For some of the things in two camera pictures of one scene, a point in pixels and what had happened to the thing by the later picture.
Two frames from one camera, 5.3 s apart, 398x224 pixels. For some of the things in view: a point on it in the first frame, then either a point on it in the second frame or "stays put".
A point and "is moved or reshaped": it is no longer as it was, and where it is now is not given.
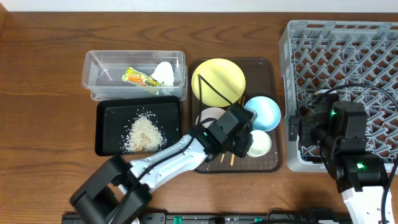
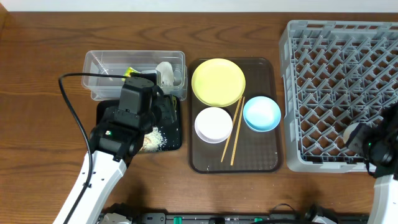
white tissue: [163, 73] stays put
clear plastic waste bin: [102, 72] stays put
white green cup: [262, 144] is moved or reshaped
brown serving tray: [262, 79] stays put
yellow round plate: [223, 75] stays put
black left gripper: [244, 144] -> [168, 109]
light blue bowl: [268, 111] stays put
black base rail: [224, 218] stays put
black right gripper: [294, 128] -> [356, 143]
